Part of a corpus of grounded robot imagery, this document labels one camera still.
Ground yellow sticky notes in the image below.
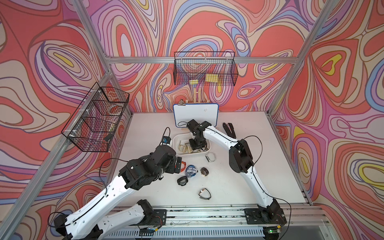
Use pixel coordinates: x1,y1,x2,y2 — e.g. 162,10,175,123
205,74,219,83

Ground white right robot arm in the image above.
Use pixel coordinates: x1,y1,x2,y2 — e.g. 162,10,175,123
187,120,289,226

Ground blue translucent watch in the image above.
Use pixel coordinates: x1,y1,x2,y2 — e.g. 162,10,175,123
185,165,198,178

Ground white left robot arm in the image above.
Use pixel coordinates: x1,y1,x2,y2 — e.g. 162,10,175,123
53,145,182,240

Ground black wire basket left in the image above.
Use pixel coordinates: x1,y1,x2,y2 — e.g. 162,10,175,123
61,83,130,153

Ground black digital watch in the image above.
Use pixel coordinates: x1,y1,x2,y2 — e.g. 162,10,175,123
177,176,189,187

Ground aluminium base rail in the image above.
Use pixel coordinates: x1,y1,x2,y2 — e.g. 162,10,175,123
89,204,325,240

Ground small yellow note pad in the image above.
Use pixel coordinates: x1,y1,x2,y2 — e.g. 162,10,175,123
189,80,199,85

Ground black stapler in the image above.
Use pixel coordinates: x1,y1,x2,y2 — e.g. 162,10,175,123
222,123,237,140

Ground white plastic storage box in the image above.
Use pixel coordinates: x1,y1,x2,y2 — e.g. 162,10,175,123
171,134,211,157

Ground red translucent watch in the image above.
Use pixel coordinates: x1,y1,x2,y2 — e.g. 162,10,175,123
180,161,187,173

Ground black wire basket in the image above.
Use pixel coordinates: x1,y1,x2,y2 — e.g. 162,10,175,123
61,83,130,153
174,50,239,87

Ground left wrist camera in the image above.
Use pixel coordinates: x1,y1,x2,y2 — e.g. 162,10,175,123
161,136,171,145

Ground white band watch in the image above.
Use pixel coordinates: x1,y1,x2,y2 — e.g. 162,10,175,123
205,152,217,163

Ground tan loop strap watch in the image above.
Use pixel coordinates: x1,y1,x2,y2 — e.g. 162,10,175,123
178,145,185,152

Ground large beige square watch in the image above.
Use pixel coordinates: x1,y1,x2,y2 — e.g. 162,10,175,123
183,144,193,154

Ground black wire basket back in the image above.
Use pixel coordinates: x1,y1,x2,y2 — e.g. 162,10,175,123
174,50,239,87

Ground dark brown leather watch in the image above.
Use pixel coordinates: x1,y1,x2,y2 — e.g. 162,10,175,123
200,167,209,177

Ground small white whiteboard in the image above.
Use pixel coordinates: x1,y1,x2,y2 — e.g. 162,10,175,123
173,104,219,128

